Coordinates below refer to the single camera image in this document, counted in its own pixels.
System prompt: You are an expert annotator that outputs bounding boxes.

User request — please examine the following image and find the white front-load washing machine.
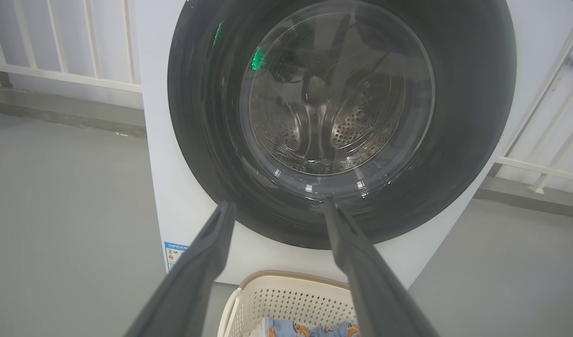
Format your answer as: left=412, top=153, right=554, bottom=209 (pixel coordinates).
left=134, top=0, right=573, bottom=288

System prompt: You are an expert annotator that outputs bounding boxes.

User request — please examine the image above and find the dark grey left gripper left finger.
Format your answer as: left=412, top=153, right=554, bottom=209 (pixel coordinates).
left=125, top=200, right=237, bottom=337

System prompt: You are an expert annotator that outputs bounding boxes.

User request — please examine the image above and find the round dark glass washer door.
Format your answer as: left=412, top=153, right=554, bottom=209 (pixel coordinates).
left=167, top=0, right=517, bottom=250

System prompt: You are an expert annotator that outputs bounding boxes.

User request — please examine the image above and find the cream perforated laundry basket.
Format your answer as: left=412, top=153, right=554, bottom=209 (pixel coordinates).
left=217, top=270, right=362, bottom=337

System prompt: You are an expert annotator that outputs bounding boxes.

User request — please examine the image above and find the white metal railing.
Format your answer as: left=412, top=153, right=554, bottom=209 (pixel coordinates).
left=495, top=9, right=573, bottom=195
left=0, top=0, right=143, bottom=93

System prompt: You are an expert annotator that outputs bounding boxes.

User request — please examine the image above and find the blue garment with orange print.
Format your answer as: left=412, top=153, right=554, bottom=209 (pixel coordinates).
left=263, top=317, right=361, bottom=337

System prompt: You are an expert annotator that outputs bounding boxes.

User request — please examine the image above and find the blue energy label sticker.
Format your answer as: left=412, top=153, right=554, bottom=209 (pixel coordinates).
left=164, top=242, right=190, bottom=273

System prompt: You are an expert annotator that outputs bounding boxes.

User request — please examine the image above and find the perforated steel washer drum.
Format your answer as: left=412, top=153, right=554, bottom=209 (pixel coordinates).
left=249, top=9, right=409, bottom=176

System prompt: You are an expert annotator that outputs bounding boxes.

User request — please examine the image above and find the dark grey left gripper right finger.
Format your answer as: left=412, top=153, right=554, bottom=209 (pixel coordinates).
left=323, top=198, right=439, bottom=337

